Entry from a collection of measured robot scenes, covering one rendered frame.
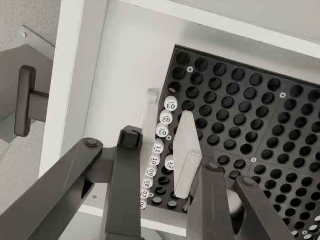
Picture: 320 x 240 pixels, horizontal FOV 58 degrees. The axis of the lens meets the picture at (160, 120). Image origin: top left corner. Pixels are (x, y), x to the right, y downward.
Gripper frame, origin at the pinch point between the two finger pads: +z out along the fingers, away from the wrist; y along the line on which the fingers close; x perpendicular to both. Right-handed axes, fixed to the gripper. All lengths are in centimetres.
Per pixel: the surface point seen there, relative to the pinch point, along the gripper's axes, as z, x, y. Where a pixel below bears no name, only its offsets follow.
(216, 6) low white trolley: 23.6, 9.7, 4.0
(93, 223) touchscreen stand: 96, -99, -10
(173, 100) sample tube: 8.5, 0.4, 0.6
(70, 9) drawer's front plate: 6.9, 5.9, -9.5
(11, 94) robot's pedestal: 59, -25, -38
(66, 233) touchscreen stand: 97, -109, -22
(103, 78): 16.1, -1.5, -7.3
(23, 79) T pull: 8.6, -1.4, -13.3
